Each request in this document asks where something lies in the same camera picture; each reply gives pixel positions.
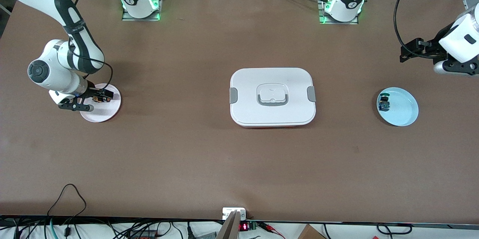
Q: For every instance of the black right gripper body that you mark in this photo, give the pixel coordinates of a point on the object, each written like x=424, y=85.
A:
x=91, y=92

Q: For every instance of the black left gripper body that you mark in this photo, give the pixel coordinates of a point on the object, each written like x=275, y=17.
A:
x=433, y=46

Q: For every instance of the orange push-button switch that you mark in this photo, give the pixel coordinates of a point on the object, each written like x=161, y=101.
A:
x=98, y=100

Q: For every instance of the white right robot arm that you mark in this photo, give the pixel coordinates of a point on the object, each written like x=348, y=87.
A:
x=56, y=78

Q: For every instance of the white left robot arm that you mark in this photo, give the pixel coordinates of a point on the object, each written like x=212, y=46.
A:
x=348, y=3

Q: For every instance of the pink round plate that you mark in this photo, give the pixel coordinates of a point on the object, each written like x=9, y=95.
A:
x=104, y=113

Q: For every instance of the light blue round plate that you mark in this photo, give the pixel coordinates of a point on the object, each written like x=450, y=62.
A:
x=402, y=108

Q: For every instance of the metal base mounting plate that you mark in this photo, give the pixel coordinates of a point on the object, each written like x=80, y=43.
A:
x=336, y=22
x=127, y=17

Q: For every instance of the white lidded lunch box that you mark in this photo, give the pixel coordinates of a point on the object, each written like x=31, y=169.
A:
x=247, y=82

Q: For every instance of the red digit display module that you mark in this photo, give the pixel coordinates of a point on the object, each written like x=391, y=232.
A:
x=244, y=227

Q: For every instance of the brown cardboard box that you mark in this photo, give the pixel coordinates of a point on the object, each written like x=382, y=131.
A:
x=310, y=233

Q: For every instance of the red clip lead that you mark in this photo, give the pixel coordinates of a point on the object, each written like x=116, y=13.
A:
x=269, y=227

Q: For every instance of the blue switch with green knob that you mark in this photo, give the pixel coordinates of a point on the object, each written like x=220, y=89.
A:
x=384, y=104

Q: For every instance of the small white mount block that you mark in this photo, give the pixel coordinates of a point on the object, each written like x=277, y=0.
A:
x=229, y=212

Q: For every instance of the grey aluminium camera mast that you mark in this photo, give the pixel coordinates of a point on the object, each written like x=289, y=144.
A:
x=229, y=229

